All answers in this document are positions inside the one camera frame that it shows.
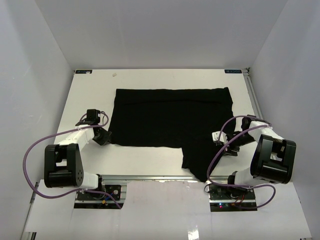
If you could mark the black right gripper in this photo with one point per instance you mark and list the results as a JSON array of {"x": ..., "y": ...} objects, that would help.
[{"x": 230, "y": 144}]

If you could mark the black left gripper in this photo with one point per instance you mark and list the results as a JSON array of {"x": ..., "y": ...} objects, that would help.
[{"x": 103, "y": 138}]

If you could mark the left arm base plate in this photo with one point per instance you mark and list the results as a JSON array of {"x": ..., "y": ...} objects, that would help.
[{"x": 90, "y": 200}]

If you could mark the left black table label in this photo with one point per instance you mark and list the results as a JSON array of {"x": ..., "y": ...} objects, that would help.
[{"x": 83, "y": 71}]

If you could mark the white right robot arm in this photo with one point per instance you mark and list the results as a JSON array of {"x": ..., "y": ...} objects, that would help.
[{"x": 273, "y": 158}]

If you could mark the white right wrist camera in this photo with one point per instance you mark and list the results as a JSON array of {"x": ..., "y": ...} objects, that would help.
[{"x": 219, "y": 138}]

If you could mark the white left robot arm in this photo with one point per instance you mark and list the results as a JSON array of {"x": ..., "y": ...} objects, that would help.
[{"x": 63, "y": 165}]

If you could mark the black table label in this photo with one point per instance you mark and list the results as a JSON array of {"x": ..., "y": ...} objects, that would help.
[
  {"x": 83, "y": 71},
  {"x": 233, "y": 71}
]

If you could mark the right black table label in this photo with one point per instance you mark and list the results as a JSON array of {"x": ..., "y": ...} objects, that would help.
[{"x": 233, "y": 71}]

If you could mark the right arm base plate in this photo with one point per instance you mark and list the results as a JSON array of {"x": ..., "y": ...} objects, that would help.
[{"x": 229, "y": 199}]

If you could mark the black t-shirt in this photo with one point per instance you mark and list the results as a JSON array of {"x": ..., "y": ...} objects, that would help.
[{"x": 182, "y": 119}]

